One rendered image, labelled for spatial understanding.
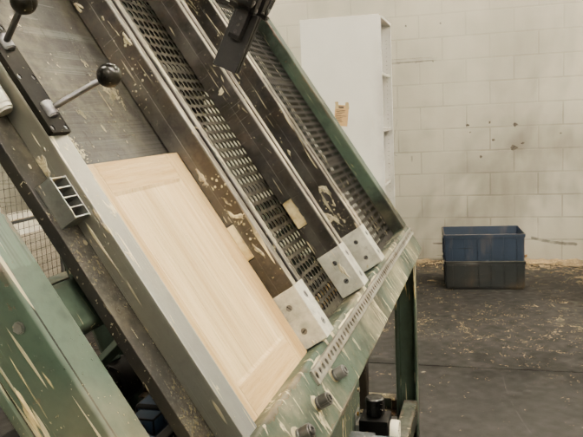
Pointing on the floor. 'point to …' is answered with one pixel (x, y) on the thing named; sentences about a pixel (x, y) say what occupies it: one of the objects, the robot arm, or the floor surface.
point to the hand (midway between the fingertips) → (237, 41)
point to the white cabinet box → (356, 83)
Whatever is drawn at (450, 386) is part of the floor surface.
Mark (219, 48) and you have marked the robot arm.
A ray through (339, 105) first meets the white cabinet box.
